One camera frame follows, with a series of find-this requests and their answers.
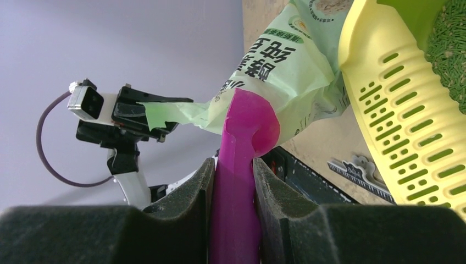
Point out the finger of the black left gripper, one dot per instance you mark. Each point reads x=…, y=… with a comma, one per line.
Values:
x=131, y=96
x=132, y=117

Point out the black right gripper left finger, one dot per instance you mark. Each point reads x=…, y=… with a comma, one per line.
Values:
x=174, y=229

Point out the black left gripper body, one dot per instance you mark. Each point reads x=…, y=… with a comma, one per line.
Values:
x=122, y=145

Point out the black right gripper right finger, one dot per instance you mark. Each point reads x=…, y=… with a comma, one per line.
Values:
x=296, y=230

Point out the purple plastic litter scoop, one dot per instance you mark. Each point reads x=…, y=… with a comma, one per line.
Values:
x=251, y=129

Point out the yellow sifting litter tray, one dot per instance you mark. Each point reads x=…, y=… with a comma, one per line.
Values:
x=414, y=131

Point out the green cat litter bag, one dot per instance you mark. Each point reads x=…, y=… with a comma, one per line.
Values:
x=287, y=79

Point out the green litter box base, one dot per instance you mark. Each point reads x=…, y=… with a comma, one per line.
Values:
x=418, y=15

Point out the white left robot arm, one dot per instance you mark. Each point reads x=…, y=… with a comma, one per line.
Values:
x=134, y=186

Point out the green cat litter granules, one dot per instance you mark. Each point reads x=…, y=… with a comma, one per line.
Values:
x=446, y=49

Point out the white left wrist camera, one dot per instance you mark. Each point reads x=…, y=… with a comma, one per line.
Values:
x=89, y=105

